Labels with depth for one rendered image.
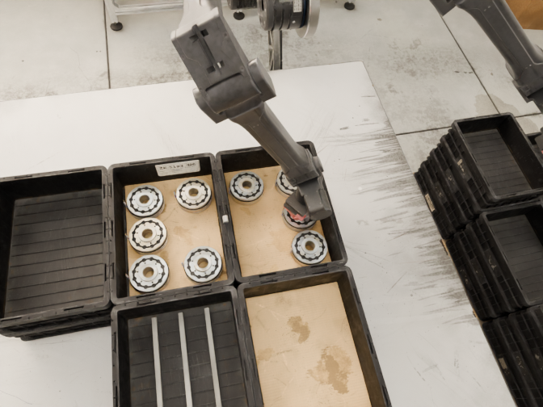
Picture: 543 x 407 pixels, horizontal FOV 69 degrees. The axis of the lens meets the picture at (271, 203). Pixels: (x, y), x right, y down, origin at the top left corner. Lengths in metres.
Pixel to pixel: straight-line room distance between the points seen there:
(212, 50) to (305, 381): 0.81
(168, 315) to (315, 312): 0.39
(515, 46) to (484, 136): 1.27
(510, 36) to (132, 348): 1.05
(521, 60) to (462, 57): 2.35
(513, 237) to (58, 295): 1.76
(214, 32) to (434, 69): 2.57
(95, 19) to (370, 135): 2.17
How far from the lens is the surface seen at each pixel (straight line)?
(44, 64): 2.95
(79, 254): 1.22
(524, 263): 2.01
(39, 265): 1.25
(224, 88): 0.60
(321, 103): 1.63
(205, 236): 1.16
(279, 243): 1.15
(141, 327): 1.12
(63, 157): 1.55
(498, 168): 2.03
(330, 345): 1.11
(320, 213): 0.96
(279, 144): 0.75
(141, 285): 1.11
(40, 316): 1.09
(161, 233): 1.15
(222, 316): 1.09
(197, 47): 0.59
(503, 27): 0.81
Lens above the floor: 1.90
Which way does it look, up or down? 63 degrees down
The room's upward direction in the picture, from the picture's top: 10 degrees clockwise
